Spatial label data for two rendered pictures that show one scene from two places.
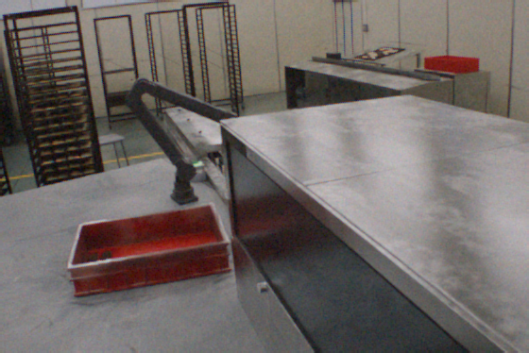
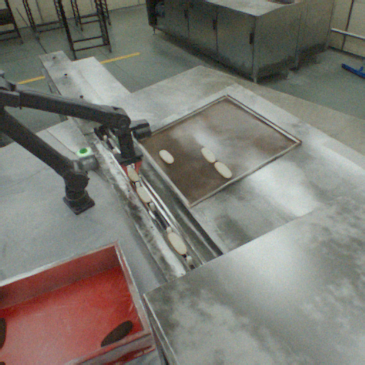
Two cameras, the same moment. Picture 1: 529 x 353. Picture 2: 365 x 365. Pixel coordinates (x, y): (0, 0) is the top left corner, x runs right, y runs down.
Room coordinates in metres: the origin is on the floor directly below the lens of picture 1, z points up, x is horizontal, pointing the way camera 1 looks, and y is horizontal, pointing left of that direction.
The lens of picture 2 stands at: (0.83, 0.05, 1.69)
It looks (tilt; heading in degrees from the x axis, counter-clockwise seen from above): 40 degrees down; 353
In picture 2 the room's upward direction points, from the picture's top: 6 degrees counter-clockwise
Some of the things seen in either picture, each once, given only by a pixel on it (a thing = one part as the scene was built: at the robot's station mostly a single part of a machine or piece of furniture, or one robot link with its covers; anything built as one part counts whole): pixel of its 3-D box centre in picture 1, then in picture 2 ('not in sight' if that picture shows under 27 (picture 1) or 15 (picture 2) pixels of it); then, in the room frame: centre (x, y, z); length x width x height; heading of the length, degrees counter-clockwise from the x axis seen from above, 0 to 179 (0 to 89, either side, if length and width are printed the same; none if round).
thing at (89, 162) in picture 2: (196, 175); (87, 162); (2.11, 0.29, 0.84); 0.08 x 0.08 x 0.11; 17
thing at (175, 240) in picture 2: not in sight; (177, 242); (1.53, -0.01, 0.86); 0.10 x 0.04 x 0.01; 17
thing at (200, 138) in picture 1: (191, 126); (70, 83); (2.94, 0.40, 0.89); 1.25 x 0.18 x 0.09; 17
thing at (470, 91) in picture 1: (450, 109); (295, 26); (4.98, -2.17, 0.44); 0.70 x 0.55 x 0.87; 17
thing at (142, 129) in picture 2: not in sight; (132, 125); (1.92, 0.06, 1.08); 0.11 x 0.09 x 0.12; 102
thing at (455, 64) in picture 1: (451, 63); not in sight; (4.98, -2.17, 0.93); 0.51 x 0.36 x 0.13; 21
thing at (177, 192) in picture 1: (182, 190); (76, 194); (1.86, 0.32, 0.86); 0.12 x 0.09 x 0.08; 30
